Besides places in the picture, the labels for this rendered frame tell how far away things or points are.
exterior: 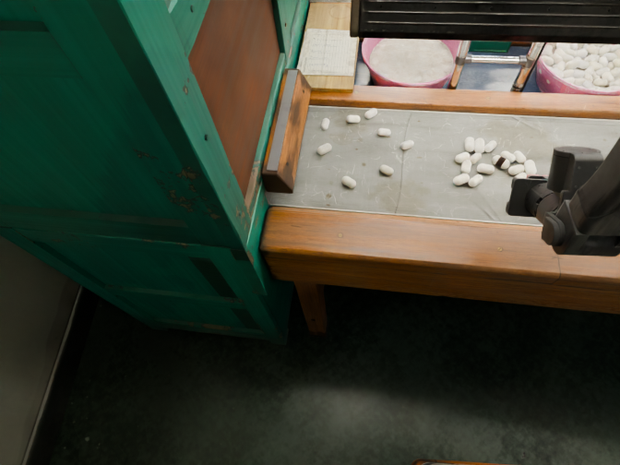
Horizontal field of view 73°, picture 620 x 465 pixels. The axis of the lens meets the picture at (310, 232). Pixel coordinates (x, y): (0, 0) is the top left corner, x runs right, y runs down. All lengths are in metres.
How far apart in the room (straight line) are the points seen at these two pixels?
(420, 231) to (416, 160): 0.20
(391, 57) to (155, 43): 0.86
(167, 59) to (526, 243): 0.72
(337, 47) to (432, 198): 0.49
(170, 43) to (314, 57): 0.72
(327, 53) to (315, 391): 1.08
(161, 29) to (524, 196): 0.60
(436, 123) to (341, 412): 0.98
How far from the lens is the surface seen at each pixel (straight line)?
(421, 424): 1.55
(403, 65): 1.22
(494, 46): 1.38
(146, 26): 0.45
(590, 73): 1.31
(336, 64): 1.15
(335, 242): 0.85
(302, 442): 1.54
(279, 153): 0.86
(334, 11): 1.32
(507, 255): 0.90
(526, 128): 1.13
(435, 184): 0.97
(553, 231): 0.63
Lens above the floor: 1.53
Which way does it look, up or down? 62 degrees down
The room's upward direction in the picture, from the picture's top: 9 degrees counter-clockwise
